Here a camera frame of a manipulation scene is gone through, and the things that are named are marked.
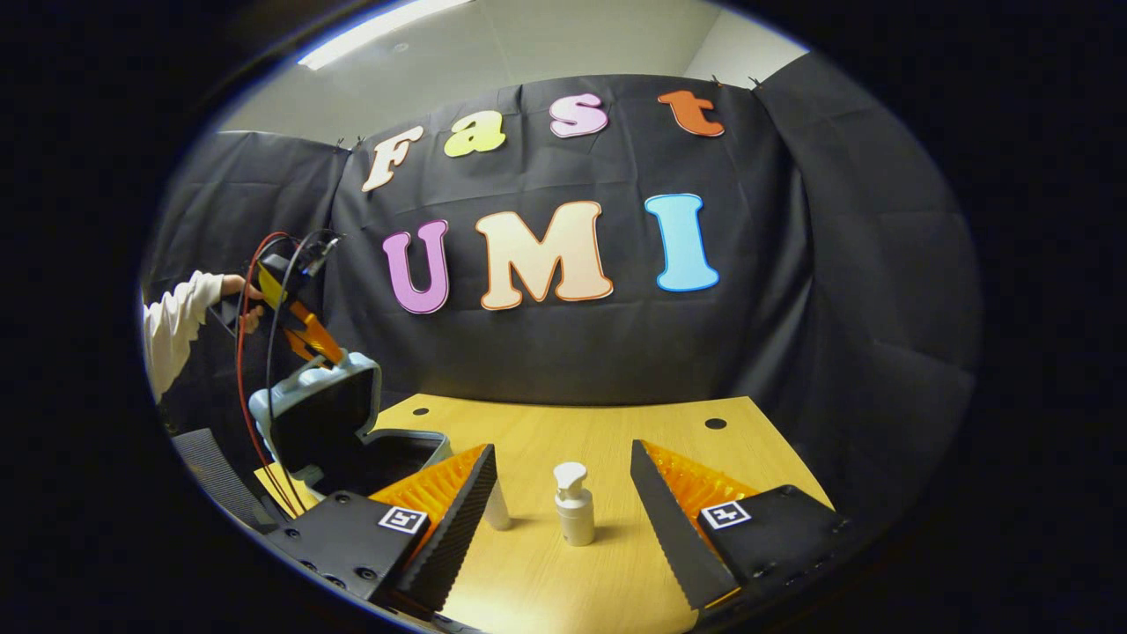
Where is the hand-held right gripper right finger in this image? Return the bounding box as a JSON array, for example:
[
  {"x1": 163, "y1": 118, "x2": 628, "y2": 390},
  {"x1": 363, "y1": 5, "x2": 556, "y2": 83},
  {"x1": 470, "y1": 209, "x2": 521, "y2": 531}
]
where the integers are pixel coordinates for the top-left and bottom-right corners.
[{"x1": 630, "y1": 439, "x2": 851, "y2": 611}]

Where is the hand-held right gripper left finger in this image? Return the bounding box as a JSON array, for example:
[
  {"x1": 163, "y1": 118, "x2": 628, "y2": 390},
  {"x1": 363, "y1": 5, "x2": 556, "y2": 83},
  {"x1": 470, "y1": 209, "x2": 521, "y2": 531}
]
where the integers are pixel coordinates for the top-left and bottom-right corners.
[{"x1": 264, "y1": 443, "x2": 499, "y2": 615}]

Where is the white squeeze tube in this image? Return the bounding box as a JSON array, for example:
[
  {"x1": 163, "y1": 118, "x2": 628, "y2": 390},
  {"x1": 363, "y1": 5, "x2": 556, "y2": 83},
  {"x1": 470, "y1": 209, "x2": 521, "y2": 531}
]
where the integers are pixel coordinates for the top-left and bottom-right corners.
[{"x1": 484, "y1": 480, "x2": 513, "y2": 532}]

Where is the light blue suitcase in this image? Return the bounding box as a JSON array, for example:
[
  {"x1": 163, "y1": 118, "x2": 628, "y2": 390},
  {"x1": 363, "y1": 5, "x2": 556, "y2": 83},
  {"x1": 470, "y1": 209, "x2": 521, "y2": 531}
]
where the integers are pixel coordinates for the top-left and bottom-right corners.
[{"x1": 248, "y1": 352, "x2": 454, "y2": 498}]

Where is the white pump bottle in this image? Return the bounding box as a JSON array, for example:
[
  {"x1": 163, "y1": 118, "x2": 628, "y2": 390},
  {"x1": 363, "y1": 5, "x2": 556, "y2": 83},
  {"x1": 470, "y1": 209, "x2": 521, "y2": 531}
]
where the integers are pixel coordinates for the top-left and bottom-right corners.
[{"x1": 553, "y1": 461, "x2": 596, "y2": 547}]

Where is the black backdrop cloth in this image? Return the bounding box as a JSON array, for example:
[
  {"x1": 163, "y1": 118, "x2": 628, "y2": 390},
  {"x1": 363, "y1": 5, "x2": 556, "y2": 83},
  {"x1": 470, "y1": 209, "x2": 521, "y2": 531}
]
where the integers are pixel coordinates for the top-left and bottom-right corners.
[{"x1": 145, "y1": 51, "x2": 983, "y2": 529}]

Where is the ceiling light panel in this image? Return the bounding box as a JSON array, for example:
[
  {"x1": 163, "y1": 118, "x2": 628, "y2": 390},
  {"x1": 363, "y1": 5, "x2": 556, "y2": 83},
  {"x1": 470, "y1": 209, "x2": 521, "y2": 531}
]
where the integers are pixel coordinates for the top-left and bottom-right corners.
[{"x1": 298, "y1": 0, "x2": 476, "y2": 71}]

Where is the black cable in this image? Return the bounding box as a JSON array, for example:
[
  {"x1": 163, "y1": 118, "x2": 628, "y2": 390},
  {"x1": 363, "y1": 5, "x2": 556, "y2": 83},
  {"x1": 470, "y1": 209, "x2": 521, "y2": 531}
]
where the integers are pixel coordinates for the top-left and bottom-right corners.
[{"x1": 262, "y1": 231, "x2": 343, "y2": 516}]

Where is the red cable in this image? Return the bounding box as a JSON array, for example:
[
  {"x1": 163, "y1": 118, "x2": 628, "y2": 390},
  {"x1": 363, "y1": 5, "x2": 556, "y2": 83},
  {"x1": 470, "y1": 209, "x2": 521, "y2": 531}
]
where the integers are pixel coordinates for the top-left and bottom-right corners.
[{"x1": 234, "y1": 232, "x2": 298, "y2": 520}]

